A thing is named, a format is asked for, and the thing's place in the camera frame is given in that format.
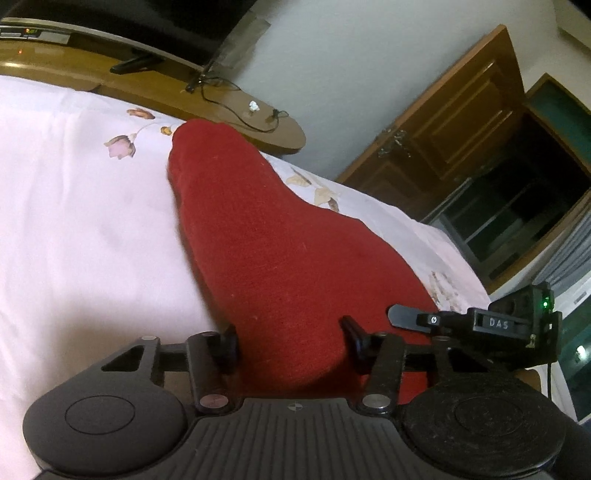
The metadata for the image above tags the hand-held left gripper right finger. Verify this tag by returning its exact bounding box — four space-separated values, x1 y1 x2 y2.
339 316 511 411

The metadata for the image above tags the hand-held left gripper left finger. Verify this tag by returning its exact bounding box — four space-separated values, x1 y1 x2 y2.
99 323 240 414

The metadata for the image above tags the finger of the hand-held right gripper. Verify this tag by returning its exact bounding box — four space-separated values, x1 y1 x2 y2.
388 304 452 334

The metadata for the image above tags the red knitted sweater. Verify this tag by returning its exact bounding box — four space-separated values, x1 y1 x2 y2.
166 119 444 407

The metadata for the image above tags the striped curtain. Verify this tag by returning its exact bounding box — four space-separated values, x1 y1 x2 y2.
531 217 591 298

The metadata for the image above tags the green framed window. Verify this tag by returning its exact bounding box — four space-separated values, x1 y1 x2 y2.
420 73 591 287

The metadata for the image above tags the metal door latch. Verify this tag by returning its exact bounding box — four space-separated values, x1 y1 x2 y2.
379 129 411 160

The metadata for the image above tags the white floral bed sheet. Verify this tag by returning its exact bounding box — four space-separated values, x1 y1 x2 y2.
0 75 492 480

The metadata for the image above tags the brown wooden door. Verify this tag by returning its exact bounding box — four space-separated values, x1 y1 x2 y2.
335 25 527 222

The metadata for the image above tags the wooden television stand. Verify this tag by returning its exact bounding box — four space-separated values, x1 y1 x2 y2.
0 39 306 155

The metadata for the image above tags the grey wrapped panel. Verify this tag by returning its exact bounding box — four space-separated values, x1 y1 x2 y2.
203 9 271 75

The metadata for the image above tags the black flat television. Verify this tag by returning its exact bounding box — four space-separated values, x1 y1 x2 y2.
0 0 257 75

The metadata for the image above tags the silver set-top box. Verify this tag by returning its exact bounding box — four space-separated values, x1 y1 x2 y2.
0 25 70 47

